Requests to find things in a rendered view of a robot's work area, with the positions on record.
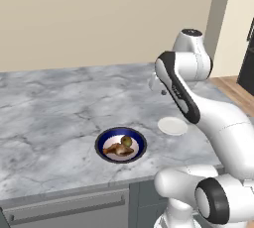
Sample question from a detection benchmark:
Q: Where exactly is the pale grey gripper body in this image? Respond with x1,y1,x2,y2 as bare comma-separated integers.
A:
147,70,161,92

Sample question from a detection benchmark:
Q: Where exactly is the small white plate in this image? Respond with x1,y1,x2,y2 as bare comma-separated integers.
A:
157,116,190,138

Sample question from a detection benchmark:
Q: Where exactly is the green apple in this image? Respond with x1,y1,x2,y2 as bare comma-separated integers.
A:
120,135,134,148

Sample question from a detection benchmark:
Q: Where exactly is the brown chicken drumstick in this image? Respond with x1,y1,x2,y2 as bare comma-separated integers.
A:
102,142,135,158

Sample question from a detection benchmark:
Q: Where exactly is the blue bowl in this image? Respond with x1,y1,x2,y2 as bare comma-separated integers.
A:
94,126,149,165

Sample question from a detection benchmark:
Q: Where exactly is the grey cupboard door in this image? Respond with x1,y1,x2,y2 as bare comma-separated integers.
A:
137,179,169,228

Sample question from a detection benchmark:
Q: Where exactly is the grey dishwasher door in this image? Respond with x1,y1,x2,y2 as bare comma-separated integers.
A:
0,186,131,228

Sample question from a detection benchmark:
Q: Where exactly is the black appliance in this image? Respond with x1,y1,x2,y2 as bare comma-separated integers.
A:
237,16,254,97

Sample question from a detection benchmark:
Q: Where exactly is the grey dishwasher handle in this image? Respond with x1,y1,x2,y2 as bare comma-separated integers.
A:
2,193,127,223

